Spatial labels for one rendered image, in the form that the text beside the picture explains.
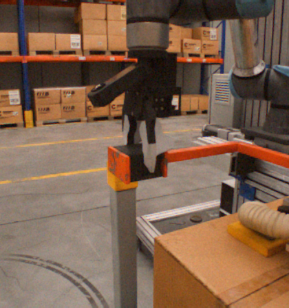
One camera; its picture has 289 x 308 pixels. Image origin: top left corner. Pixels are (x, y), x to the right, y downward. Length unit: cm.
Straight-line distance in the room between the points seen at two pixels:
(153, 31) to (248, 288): 42
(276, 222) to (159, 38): 34
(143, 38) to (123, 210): 50
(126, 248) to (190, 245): 39
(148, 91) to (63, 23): 837
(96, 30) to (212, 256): 734
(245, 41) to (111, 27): 686
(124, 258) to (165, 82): 56
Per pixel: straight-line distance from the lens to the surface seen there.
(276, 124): 112
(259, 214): 50
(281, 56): 136
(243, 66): 111
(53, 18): 884
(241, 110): 152
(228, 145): 68
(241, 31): 104
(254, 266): 52
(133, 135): 59
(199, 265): 51
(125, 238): 90
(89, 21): 768
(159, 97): 54
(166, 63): 55
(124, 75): 51
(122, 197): 84
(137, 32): 53
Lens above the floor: 124
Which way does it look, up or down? 15 degrees down
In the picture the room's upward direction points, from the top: straight up
